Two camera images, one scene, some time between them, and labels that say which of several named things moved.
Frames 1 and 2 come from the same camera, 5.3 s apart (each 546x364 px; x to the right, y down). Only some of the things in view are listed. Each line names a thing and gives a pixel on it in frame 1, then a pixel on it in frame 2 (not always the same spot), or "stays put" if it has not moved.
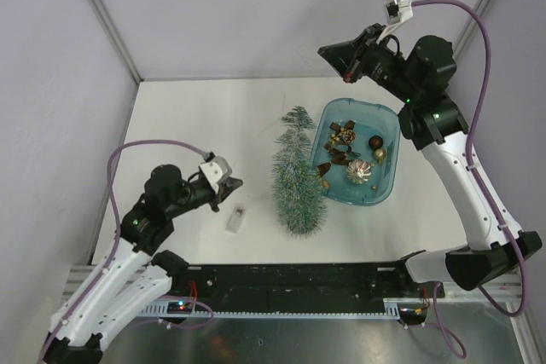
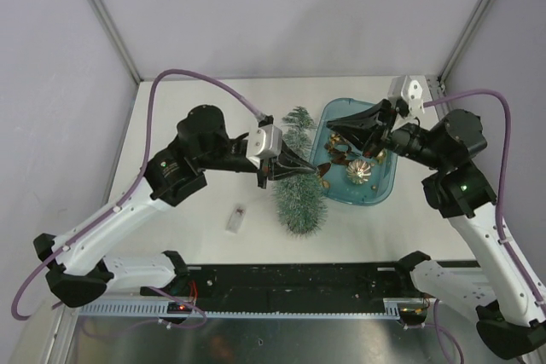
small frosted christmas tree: x=298 y=189 stays put
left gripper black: x=225 y=188 → x=270 y=168
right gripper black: x=345 y=57 → x=357 y=128
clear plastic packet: x=235 y=219 stays put
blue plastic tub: x=357 y=146 stays put
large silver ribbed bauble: x=358 y=170 stays put
